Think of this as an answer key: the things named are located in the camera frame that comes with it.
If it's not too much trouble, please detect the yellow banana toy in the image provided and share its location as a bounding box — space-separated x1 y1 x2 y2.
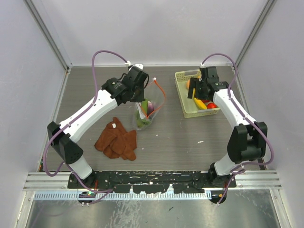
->
193 91 207 110

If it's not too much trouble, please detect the red bell pepper toy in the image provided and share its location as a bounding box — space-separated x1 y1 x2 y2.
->
207 103 217 109

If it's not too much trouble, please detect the pale green perforated basket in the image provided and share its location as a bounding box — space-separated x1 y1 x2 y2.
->
175 70 220 118

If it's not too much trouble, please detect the purple eggplant toy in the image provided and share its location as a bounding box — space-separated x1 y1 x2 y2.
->
147 101 154 115

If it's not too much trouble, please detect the clear zip top bag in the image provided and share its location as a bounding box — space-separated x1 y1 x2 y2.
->
133 78 166 130

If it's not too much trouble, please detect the green leafy vegetable toy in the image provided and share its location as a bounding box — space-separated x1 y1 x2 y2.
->
135 99 151 129

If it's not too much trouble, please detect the peach toy fruit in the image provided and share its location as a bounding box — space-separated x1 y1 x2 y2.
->
186 79 190 90

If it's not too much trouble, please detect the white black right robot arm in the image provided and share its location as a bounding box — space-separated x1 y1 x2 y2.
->
188 66 267 187

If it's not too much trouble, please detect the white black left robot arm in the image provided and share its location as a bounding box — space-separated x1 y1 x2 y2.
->
47 64 149 188

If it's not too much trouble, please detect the brown cloth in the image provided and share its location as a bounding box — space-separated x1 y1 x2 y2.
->
94 117 137 161

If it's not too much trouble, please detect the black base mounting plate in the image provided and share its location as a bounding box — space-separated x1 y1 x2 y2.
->
67 170 237 194

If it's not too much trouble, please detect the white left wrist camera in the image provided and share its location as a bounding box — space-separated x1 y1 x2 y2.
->
124 61 143 70

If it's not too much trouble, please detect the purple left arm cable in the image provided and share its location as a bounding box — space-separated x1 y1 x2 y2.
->
42 50 131 204

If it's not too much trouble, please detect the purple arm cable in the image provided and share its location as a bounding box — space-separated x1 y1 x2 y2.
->
42 50 131 204
200 53 275 204

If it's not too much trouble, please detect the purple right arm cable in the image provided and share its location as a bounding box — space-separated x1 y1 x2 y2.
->
200 53 275 204

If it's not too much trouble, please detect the aluminium front frame rail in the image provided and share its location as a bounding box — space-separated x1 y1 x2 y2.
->
23 170 282 193

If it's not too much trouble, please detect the white slotted cable duct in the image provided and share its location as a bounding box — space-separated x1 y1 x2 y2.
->
33 190 211 200

